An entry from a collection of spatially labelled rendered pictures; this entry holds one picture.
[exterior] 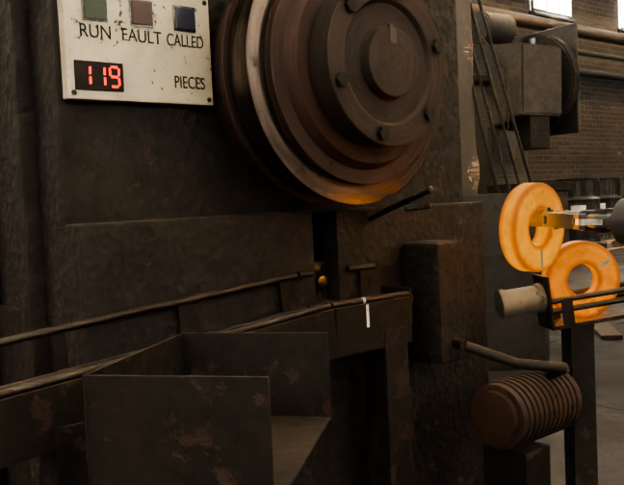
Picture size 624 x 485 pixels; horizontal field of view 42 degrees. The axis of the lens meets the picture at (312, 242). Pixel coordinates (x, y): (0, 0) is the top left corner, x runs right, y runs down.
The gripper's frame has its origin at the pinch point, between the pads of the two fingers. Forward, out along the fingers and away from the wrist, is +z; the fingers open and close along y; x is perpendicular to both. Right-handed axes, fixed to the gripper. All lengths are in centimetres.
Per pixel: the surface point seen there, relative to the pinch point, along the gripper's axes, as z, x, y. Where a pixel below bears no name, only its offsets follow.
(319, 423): -7, -24, -56
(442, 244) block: 19.0, -5.9, -2.0
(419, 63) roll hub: 13.6, 26.9, -14.8
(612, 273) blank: 0.9, -12.6, 29.2
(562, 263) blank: 6.7, -10.3, 20.3
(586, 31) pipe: 572, 212, 976
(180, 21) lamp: 34, 33, -50
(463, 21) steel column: 281, 111, 330
